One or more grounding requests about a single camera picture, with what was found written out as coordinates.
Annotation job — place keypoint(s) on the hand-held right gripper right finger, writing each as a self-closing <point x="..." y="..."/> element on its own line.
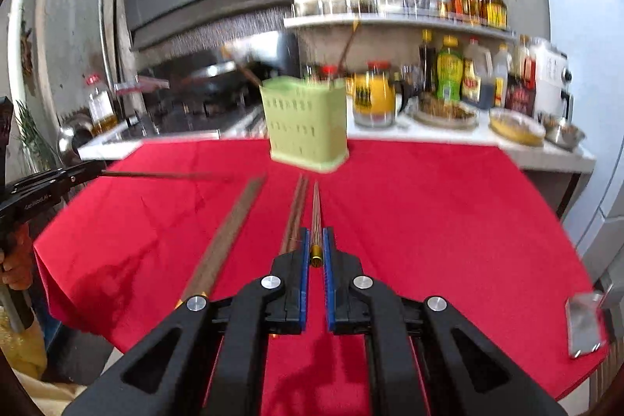
<point x="327" y="279"/>

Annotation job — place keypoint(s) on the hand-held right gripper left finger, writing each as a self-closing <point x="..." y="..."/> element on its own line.
<point x="304" y="279"/>

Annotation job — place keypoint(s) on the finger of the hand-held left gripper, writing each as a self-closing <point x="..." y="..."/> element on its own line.
<point x="80" y="175"/>

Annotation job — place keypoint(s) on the green plastic utensil holder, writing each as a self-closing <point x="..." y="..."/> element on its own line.
<point x="304" y="123"/>

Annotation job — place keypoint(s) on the person's left hand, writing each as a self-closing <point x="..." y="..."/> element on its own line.
<point x="17" y="267"/>

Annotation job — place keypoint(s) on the steel bowl with ladle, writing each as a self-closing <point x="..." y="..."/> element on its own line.
<point x="73" y="136"/>

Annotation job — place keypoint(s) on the green scallion bunch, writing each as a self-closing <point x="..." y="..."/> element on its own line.
<point x="36" y="138"/>

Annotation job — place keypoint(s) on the oil bottle with red cap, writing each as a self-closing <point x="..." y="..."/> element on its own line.
<point x="102" y="109"/>

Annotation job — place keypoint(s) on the red tablecloth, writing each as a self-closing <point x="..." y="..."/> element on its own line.
<point x="414" y="226"/>

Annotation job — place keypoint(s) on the steel gas stove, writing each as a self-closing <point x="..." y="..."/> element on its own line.
<point x="195" y="118"/>

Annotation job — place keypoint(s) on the person's yellow clothing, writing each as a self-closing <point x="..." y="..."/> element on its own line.
<point x="19" y="348"/>

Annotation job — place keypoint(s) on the steel wok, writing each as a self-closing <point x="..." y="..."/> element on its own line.
<point x="229" y="77"/>

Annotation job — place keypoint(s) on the large yellow jar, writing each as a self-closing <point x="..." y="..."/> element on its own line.
<point x="373" y="97"/>

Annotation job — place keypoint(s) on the plate of brown food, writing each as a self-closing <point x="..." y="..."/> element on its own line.
<point x="444" y="111"/>

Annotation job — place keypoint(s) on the clear glass mug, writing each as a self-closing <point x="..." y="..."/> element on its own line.
<point x="407" y="87"/>

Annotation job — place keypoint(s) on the dark soy sauce bottle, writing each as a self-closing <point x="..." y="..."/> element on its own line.
<point x="428" y="65"/>

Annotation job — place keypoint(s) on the green plastic bottle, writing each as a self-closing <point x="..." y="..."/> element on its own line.
<point x="449" y="72"/>

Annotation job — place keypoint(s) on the yellow shallow dish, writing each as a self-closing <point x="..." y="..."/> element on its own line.
<point x="516" y="126"/>

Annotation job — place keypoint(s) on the white kitchen counter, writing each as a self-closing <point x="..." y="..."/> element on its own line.
<point x="560" y="160"/>

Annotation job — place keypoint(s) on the white plastic jug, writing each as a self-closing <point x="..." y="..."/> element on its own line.
<point x="502" y="77"/>

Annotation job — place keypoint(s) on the bottle with red label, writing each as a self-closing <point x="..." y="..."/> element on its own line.
<point x="522" y="89"/>

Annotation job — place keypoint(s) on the glass spice jar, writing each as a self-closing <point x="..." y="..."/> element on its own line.
<point x="306" y="4"/>
<point x="361" y="1"/>
<point x="334" y="1"/>

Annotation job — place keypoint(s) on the small steel bowl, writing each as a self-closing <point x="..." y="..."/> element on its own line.
<point x="563" y="133"/>

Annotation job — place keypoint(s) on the white kitchen appliance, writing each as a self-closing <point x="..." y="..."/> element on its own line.
<point x="551" y="79"/>

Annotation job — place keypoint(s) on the white refrigerator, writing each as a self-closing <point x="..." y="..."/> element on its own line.
<point x="590" y="55"/>

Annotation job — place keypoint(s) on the white wall pipe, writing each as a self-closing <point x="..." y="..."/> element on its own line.
<point x="13" y="40"/>

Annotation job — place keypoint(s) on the white wall shelf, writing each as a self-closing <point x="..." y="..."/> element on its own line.
<point x="390" y="23"/>

